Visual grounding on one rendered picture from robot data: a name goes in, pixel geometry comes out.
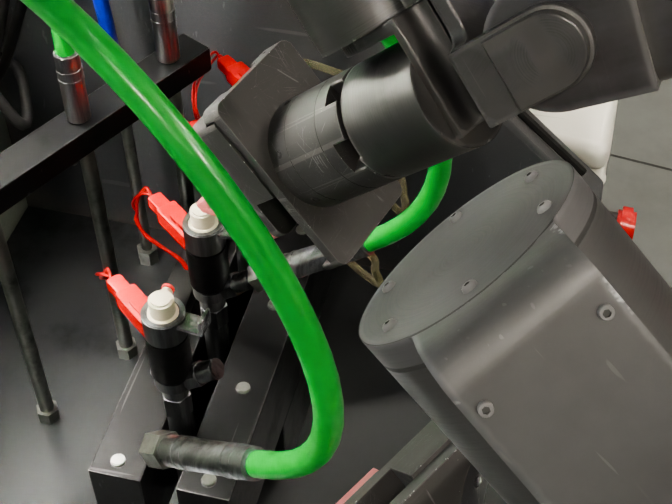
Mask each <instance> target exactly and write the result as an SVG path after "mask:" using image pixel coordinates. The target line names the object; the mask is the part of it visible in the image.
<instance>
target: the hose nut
mask: <svg viewBox="0 0 672 504"><path fill-rule="evenodd" d="M171 434H172V435H178V433H177V432H176V431H168V430H158V431H153V432H149V433H145V435H144V438H143V441H142V443H141V446H140V449H139V454H140V455H141V457H142V458H143V460H144V461H145V463H146V464H147V465H148V467H151V468H157V469H162V470H164V469H168V468H171V467H166V466H164V465H163V464H162V463H161V462H160V460H159V458H158V453H157V451H158V446H159V443H160V442H161V440H162V439H163V438H164V437H166V436H167V435H171Z"/></svg>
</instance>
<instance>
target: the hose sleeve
mask: <svg viewBox="0 0 672 504"><path fill-rule="evenodd" d="M255 450H264V449H263V448H262V447H260V446H254V445H249V444H246V443H239V442H225V441H217V440H210V439H203V438H198V437H195V436H188V435H172V434H171V435H167V436H166V437H164V438H163V439H162V440H161V442H160V443H159V446H158V451H157V453H158V458H159V460H160V462H161V463H162V464H163V465H164V466H166V467H171V468H175V469H177V470H185V471H188V472H199V473H205V474H211V475H216V476H222V477H225V478H228V479H235V480H240V481H244V480H245V481H251V482H256V481H259V480H261V479H259V478H253V477H251V476H250V475H249V474H248V473H247V470H246V460H247V458H248V456H249V454H250V453H251V452H253V451H255ZM264 451H265V450H264Z"/></svg>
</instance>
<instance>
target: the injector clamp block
mask: <svg viewBox="0 0 672 504"><path fill-rule="evenodd" d="M274 240H275V242H276V243H277V245H278V247H279V248H280V250H281V251H282V253H283V254H284V253H290V252H291V251H293V250H299V249H302V248H305V247H308V246H311V245H314V243H313V242H312V241H311V239H310V238H309V237H308V236H307V234H306V233H305V232H304V231H303V230H302V228H301V227H300V226H299V225H298V223H297V224H296V225H295V226H294V228H293V229H292V230H291V231H290V232H289V233H288V234H285V235H283V236H280V237H278V238H275V239H274ZM226 242H227V251H228V260H229V270H230V273H232V272H235V271H237V272H238V264H237V253H236V243H235V242H234V240H229V239H226ZM335 270H336V268H333V269H330V270H327V269H326V270H323V271H319V272H316V273H313V274H310V275H307V276H305V277H303V278H297V279H298V281H299V282H300V284H301V286H302V288H303V290H304V291H305V293H306V295H307V297H308V299H309V301H310V303H311V305H312V307H313V310H314V312H315V314H316V316H317V318H318V320H319V318H320V315H321V312H322V309H323V306H324V303H325V300H326V297H327V294H328V291H329V288H330V285H331V282H332V279H333V276H334V273H335ZM226 303H227V308H228V318H229V322H228V327H229V336H230V345H231V349H230V352H229V354H228V357H227V359H226V362H225V364H224V376H223V377H222V378H221V379H219V380H218V382H217V385H216V387H215V390H214V392H213V395H212V388H211V382H208V383H206V384H205V385H203V386H202V387H198V388H194V389H190V392H191V397H192V403H193V415H194V422H195V428H196V435H197V436H196V437H198V438H203V439H210V440H217V441H225V442H239V443H246V444H249V445H254V446H260V447H262V448H263V449H264V450H265V451H285V450H292V449H294V448H296V445H297V442H298V439H299V436H300V433H301V430H302V427H303V424H304V421H305V418H306V415H307V411H308V408H309V405H310V402H311V398H310V393H309V388H308V384H307V381H306V378H305V375H304V372H303V369H302V366H301V363H300V361H299V358H298V356H297V353H296V351H295V349H294V346H293V344H292V342H291V339H290V337H289V335H288V333H287V331H286V329H285V327H284V325H283V323H282V321H281V319H280V317H279V315H278V313H277V311H276V309H275V307H274V305H273V304H272V302H271V300H270V299H269V297H268V295H267V293H266V292H265V290H264V291H261V292H257V291H256V290H255V289H254V290H253V293H252V295H251V298H250V301H249V303H248V306H247V308H246V311H245V313H244V316H243V315H242V305H241V295H239V296H236V297H232V298H229V299H226ZM189 338H190V345H191V351H192V358H193V361H197V360H200V359H201V360H202V361H205V360H208V358H207V350H206V343H205V335H203V337H199V336H196V335H192V334H189ZM158 430H168V431H169V425H168V420H167V414H166V410H165V406H164V401H163V395H162V392H161V391H159V390H158V389H157V387H156V386H155V382H154V378H153V376H152V375H151V369H150V364H149V359H148V353H147V348H146V343H145V346H144V348H143V350H142V352H141V354H140V357H139V359H138V361H137V363H136V365H135V368H134V370H133V372H132V374H131V376H130V379H129V381H128V383H127V385H126V387H125V390H124V392H123V394H122V396H121V399H120V401H119V403H118V405H117V407H116V410H115V412H114V414H113V416H112V418H111V421H110V423H109V425H108V427H107V429H106V432H105V434H104V436H103V438H102V441H101V443H100V445H99V447H98V449H97V452H96V454H95V456H94V458H93V460H92V463H91V465H90V467H89V469H88V472H89V476H90V479H91V483H92V487H93V490H94V494H95V498H96V501H97V504H169V502H170V500H171V497H172V495H173V492H174V490H175V487H176V484H177V482H178V475H177V469H175V468H168V469H164V470H162V469H157V468H151V467H148V465H147V464H146V463H145V461H144V460H143V458H142V457H141V455H140V454H139V449H140V446H141V443H142V441H143V438H144V435H145V433H149V432H153V431H158ZM264 481H265V479H261V480H259V481H256V482H251V481H245V480H244V481H240V480H235V479H228V478H225V477H222V476H216V475H211V474H205V473H199V472H188V471H185V470H183V472H182V474H181V477H180V479H179V482H178V484H177V487H176V493H177V498H178V504H257V501H258V498H259V495H260V492H261V490H262V487H263V484H264Z"/></svg>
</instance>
